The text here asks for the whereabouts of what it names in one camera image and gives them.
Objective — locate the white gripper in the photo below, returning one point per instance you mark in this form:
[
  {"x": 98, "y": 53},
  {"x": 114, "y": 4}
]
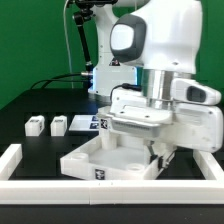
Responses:
[{"x": 183, "y": 113}]

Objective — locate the white square table top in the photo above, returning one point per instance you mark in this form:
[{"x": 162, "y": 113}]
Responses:
[{"x": 129, "y": 161}]

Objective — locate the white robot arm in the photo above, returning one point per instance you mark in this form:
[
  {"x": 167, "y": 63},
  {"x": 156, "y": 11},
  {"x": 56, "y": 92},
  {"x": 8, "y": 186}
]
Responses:
[{"x": 151, "y": 46}]

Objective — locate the white U-shaped obstacle fence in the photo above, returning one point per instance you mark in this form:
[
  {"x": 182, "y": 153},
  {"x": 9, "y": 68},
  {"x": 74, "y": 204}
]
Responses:
[{"x": 209, "y": 190}]

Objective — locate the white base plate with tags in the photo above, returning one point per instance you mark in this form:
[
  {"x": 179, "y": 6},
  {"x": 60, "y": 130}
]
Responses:
[{"x": 84, "y": 123}]

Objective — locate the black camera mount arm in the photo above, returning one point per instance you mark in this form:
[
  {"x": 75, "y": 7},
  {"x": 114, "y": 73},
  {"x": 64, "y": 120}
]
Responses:
[{"x": 85, "y": 14}]

